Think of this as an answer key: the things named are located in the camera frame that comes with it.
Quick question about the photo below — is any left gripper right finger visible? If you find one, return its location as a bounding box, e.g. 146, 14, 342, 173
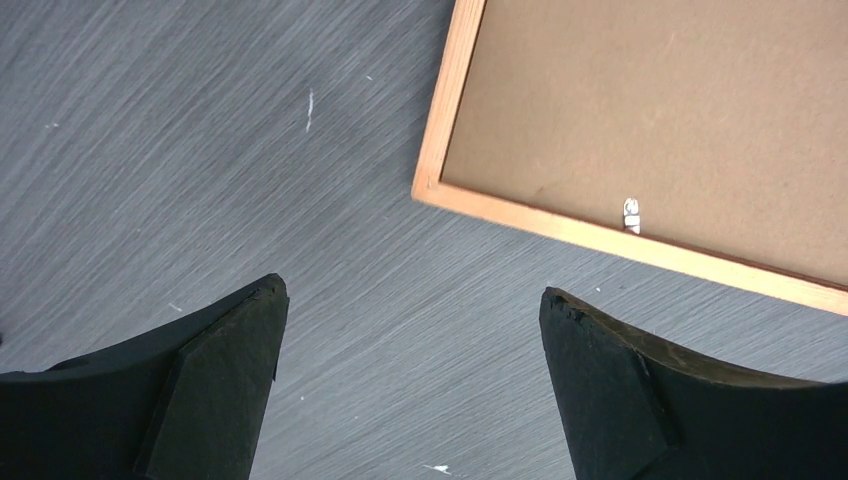
539, 287, 847, 479

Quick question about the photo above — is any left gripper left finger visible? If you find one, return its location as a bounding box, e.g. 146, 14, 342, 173
1, 274, 289, 479

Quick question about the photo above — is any orange wooden picture frame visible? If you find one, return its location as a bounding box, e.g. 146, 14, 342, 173
411, 0, 847, 315

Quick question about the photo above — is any brown cardboard backing board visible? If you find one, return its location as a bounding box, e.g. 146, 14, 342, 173
443, 1, 847, 285

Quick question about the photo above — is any silver frame turn clip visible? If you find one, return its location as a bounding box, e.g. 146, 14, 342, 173
622, 198, 641, 235

